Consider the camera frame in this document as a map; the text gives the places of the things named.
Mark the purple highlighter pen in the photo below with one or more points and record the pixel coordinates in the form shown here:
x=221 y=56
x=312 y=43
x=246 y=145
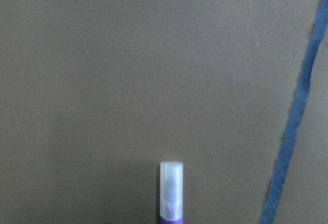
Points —
x=171 y=192

